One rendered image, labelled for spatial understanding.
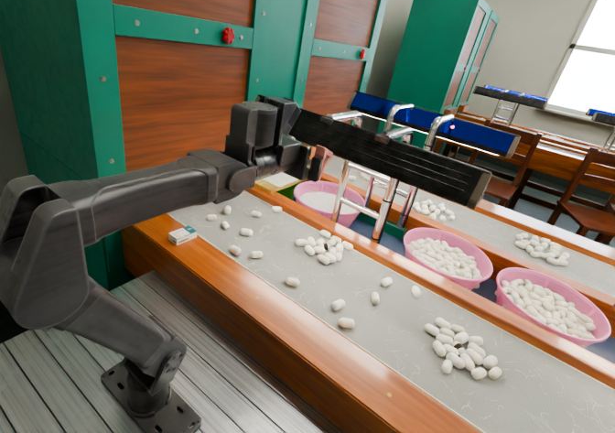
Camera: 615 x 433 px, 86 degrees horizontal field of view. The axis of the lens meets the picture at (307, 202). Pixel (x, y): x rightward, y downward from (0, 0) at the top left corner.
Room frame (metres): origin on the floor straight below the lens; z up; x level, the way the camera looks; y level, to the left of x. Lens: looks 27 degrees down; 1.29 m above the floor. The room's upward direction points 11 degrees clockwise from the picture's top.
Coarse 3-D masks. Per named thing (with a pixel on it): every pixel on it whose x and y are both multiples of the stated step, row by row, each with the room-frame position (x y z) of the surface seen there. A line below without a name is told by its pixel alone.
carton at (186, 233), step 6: (186, 228) 0.72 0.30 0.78; (192, 228) 0.72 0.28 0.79; (168, 234) 0.68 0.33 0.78; (174, 234) 0.68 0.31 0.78; (180, 234) 0.68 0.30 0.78; (186, 234) 0.69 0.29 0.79; (192, 234) 0.70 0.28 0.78; (174, 240) 0.67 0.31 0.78; (180, 240) 0.67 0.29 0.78; (186, 240) 0.69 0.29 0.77
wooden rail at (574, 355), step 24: (264, 192) 1.05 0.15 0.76; (312, 216) 0.94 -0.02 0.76; (360, 240) 0.85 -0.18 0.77; (384, 264) 0.78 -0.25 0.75; (408, 264) 0.78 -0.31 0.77; (432, 288) 0.71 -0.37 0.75; (456, 288) 0.71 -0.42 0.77; (480, 312) 0.65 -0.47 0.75; (504, 312) 0.65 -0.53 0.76; (528, 336) 0.59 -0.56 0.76; (552, 336) 0.60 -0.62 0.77; (576, 360) 0.54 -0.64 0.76; (600, 360) 0.55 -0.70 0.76
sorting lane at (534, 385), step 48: (240, 240) 0.77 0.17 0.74; (288, 240) 0.82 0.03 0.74; (288, 288) 0.61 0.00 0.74; (336, 288) 0.65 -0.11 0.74; (384, 288) 0.68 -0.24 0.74; (384, 336) 0.53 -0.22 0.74; (432, 336) 0.55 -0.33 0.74; (480, 336) 0.58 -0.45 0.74; (432, 384) 0.43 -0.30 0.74; (480, 384) 0.45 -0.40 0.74; (528, 384) 0.47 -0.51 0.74; (576, 384) 0.49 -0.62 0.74; (528, 432) 0.37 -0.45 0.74; (576, 432) 0.39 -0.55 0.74
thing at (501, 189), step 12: (516, 132) 2.74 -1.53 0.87; (528, 132) 2.71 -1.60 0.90; (528, 144) 2.68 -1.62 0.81; (516, 156) 2.70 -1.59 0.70; (528, 156) 2.65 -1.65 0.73; (492, 180) 2.69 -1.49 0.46; (516, 180) 2.65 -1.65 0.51; (492, 192) 2.39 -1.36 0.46; (504, 192) 2.44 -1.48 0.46; (504, 204) 2.34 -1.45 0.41
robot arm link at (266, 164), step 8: (256, 152) 0.51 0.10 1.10; (264, 152) 0.52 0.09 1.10; (272, 152) 0.54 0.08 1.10; (256, 160) 0.50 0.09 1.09; (264, 160) 0.51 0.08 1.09; (272, 160) 0.53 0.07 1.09; (264, 168) 0.51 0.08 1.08; (272, 168) 0.52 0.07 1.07; (256, 176) 0.49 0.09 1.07; (264, 176) 0.52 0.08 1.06
